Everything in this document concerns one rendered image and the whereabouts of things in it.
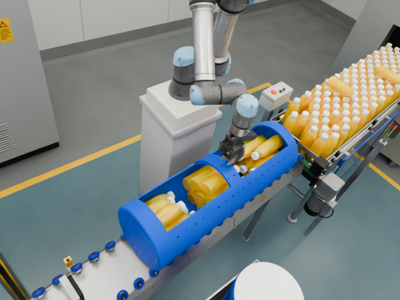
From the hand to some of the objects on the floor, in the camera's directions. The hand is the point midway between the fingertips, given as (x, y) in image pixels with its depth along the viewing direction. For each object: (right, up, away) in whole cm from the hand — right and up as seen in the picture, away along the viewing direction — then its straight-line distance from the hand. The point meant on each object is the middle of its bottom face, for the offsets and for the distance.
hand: (230, 161), depth 142 cm
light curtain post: (-108, -100, +55) cm, 157 cm away
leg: (+22, -64, +115) cm, 134 cm away
